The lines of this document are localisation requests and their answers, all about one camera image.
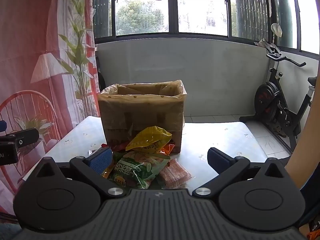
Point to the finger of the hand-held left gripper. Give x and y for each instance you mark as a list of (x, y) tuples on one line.
[(2, 126), (22, 137)]

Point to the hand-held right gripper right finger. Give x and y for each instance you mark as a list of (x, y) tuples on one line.
[(217, 158)]

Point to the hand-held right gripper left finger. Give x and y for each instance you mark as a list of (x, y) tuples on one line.
[(101, 158)]

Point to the red snack packet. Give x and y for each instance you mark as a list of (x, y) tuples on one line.
[(118, 146)]

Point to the green snack packet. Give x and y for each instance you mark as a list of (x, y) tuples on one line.
[(135, 170)]

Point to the pink striped snack packet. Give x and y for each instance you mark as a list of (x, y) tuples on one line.
[(173, 175)]

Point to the yellow snack packet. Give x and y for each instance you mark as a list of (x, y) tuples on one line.
[(147, 138)]

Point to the brown cardboard box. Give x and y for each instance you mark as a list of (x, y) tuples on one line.
[(140, 120)]

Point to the cardboard box with plastic liner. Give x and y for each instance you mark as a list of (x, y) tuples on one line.
[(110, 91)]

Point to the black exercise bike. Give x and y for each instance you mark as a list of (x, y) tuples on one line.
[(268, 100)]

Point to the red printed curtain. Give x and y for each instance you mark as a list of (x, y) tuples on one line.
[(37, 55)]

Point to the white rag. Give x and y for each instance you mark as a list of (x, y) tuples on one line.
[(262, 43)]

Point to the white plastic bag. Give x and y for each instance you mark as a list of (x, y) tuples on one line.
[(276, 29)]

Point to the black framed window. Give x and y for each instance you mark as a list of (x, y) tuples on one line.
[(172, 7)]

